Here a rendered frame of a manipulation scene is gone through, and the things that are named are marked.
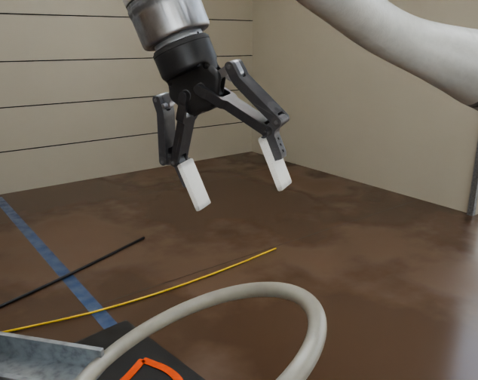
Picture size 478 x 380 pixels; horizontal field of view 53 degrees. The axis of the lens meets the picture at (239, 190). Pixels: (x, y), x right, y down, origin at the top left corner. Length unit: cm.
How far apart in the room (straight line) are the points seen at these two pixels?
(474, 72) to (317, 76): 594
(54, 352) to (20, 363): 8
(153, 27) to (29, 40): 556
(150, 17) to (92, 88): 578
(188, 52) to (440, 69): 32
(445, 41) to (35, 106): 572
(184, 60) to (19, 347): 74
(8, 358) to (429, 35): 97
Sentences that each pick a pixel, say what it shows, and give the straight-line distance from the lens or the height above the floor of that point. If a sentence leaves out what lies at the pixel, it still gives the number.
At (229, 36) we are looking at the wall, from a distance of 735.
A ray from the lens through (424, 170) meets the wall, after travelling 572.
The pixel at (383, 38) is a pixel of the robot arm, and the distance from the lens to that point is 63.
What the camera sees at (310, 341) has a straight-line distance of 74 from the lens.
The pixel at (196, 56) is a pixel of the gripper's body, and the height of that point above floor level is 171.
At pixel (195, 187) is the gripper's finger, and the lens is 67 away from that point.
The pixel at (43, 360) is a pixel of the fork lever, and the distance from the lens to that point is 111.
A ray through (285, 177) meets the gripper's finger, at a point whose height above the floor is 157.
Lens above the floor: 173
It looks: 17 degrees down
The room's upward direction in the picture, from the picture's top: straight up
